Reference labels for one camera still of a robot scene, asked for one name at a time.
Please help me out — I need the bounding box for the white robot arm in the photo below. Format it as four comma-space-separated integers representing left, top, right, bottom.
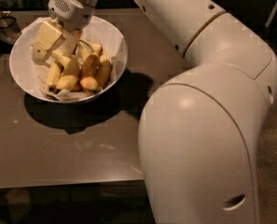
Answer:
134, 0, 277, 224

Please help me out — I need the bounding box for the large yellow banana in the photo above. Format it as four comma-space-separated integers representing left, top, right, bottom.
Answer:
51, 49, 79, 91

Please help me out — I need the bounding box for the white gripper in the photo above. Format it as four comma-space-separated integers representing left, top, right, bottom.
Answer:
33, 0, 93, 62

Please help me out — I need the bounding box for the small yellow banana left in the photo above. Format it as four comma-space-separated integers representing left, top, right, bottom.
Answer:
45, 62, 62, 93

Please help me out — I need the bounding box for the white bowl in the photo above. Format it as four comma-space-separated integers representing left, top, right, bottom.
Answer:
8, 15, 129, 105

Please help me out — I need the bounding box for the dark bag with strap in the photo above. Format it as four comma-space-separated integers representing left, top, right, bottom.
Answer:
0, 8, 21, 53

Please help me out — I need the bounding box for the green yellow back banana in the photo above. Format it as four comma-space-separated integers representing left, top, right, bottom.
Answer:
77, 39, 103, 61

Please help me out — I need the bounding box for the orange ripe banana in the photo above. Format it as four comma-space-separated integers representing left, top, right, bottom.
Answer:
80, 52, 99, 91

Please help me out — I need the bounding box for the white paper lining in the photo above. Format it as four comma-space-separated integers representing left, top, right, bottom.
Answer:
21, 16, 120, 102

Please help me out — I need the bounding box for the yellow banana right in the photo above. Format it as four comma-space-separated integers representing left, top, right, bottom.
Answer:
95, 51, 112, 88

